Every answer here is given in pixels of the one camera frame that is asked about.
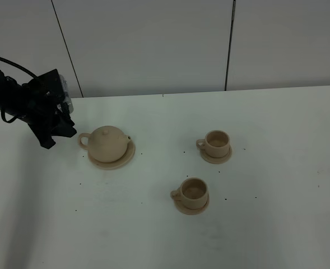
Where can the beige far teacup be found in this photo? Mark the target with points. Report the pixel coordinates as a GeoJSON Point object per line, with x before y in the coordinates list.
{"type": "Point", "coordinates": [216, 144]}

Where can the beige teapot saucer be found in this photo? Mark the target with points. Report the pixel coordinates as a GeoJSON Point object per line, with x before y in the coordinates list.
{"type": "Point", "coordinates": [126, 158]}

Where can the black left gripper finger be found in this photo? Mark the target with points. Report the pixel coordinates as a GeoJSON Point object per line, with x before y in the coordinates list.
{"type": "Point", "coordinates": [43, 134]}
{"type": "Point", "coordinates": [63, 125]}

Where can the beige near cup saucer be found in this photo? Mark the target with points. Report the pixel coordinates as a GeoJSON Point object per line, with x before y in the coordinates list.
{"type": "Point", "coordinates": [187, 211]}

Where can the beige teacup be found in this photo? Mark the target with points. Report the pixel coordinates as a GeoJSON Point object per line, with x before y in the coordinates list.
{"type": "Point", "coordinates": [216, 144]}
{"type": "Point", "coordinates": [192, 195]}

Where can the beige far cup saucer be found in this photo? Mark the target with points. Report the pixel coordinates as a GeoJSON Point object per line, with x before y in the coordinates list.
{"type": "Point", "coordinates": [216, 160]}

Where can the beige cup saucer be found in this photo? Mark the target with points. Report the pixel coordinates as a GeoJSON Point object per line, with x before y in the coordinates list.
{"type": "Point", "coordinates": [216, 160]}
{"type": "Point", "coordinates": [187, 211]}

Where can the beige near teacup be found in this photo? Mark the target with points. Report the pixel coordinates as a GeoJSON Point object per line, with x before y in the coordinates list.
{"type": "Point", "coordinates": [192, 195]}

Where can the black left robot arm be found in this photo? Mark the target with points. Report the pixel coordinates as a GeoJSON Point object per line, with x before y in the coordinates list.
{"type": "Point", "coordinates": [13, 99]}

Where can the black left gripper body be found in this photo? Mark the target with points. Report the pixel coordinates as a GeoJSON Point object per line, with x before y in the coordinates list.
{"type": "Point", "coordinates": [46, 96]}

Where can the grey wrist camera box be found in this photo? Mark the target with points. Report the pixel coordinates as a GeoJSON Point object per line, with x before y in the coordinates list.
{"type": "Point", "coordinates": [67, 98]}

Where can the beige ceramic teapot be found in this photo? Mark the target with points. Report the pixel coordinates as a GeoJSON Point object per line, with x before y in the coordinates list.
{"type": "Point", "coordinates": [106, 144]}

